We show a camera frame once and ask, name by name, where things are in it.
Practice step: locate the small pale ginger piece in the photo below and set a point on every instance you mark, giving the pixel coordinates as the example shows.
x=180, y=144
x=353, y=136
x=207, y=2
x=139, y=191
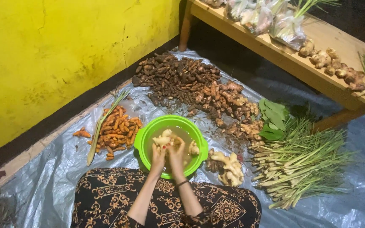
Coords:
x=194, y=148

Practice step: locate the single orange turmeric root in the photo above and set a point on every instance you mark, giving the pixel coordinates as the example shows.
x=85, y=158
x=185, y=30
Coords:
x=81, y=133

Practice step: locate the grey plastic ground sheet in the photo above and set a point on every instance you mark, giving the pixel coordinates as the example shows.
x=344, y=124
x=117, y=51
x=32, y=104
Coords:
x=322, y=209

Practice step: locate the pile of dark brown rhizomes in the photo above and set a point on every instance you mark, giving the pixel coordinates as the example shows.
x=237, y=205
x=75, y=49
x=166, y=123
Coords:
x=176, y=76

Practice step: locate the person's right fingers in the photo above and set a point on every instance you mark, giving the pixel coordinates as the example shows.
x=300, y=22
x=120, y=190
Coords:
x=175, y=145

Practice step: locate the pale ginger root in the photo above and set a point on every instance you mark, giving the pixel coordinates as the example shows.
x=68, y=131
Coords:
x=163, y=139

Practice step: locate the heap of lemongrass stalks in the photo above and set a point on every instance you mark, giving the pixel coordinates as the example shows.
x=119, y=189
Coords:
x=299, y=161

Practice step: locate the pile of orange turmeric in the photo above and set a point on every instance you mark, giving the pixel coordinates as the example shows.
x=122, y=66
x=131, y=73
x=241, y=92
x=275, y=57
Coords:
x=117, y=131

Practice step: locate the heap of washed pale ginger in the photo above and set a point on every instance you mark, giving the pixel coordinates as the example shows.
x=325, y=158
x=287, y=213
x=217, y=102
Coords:
x=232, y=169

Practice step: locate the black gold patterned dress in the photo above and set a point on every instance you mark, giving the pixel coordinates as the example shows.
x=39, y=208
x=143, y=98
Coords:
x=106, y=196

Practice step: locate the pile of unwashed brown ginger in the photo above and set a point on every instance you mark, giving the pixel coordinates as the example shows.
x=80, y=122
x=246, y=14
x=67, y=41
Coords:
x=230, y=104

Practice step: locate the person's left fingers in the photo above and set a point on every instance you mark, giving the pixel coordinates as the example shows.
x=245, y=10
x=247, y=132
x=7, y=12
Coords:
x=157, y=148

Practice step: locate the person's left hand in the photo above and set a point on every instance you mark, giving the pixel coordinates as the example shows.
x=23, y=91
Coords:
x=157, y=158

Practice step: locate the person's right hand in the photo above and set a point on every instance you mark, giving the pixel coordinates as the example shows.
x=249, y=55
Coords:
x=176, y=156

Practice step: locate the bunch of green leaves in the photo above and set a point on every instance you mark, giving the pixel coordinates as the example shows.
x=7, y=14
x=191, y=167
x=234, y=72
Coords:
x=272, y=120

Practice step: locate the green plastic basin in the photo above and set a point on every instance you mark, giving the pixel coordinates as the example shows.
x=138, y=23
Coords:
x=150, y=133

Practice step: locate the long lemongrass stalk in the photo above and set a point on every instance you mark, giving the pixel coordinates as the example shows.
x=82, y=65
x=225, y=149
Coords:
x=97, y=133

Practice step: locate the wooden bench with produce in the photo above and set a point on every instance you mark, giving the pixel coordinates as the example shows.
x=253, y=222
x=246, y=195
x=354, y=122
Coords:
x=296, y=57

